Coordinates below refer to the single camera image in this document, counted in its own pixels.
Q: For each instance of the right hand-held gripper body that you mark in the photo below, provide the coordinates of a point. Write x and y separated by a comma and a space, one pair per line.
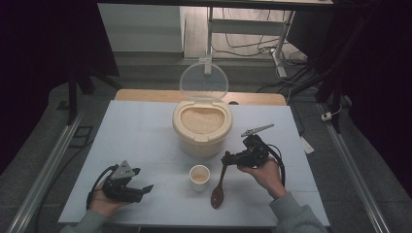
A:
254, 152

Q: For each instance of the brown wooden spoon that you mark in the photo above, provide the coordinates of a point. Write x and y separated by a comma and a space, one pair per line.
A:
217, 195

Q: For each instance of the beige rice container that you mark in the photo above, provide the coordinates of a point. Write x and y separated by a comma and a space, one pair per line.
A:
200, 145

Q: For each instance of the black stand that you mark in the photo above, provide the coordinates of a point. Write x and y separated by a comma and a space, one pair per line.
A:
73, 97

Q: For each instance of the person's left hand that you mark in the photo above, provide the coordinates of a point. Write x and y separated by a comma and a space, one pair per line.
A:
103, 205

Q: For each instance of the aluminium frame rail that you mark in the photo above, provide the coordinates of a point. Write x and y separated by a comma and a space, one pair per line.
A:
353, 174
45, 171

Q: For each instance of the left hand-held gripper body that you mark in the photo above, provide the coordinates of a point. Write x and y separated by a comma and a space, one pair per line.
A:
120, 191

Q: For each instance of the clear round container lid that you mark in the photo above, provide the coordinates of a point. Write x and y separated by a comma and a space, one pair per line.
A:
204, 81

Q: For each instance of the white cup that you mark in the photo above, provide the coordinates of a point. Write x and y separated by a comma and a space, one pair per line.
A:
199, 183

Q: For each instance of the small white adapter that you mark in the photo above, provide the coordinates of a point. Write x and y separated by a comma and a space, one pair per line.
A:
326, 116

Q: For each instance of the white cabinet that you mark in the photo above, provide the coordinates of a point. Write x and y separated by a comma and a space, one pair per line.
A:
139, 29

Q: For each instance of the person's right hand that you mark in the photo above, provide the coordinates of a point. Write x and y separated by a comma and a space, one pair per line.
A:
265, 178

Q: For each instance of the white paper tag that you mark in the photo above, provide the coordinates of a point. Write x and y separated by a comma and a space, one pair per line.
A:
307, 145

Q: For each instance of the black floor frame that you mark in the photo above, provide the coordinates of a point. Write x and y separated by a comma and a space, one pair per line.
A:
77, 137

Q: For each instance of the uncooked rice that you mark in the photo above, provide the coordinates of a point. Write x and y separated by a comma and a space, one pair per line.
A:
202, 120

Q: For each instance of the white table mat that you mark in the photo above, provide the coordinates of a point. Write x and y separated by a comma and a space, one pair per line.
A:
136, 136

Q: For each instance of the white desk frame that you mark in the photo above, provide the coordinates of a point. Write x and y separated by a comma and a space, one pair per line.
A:
246, 27

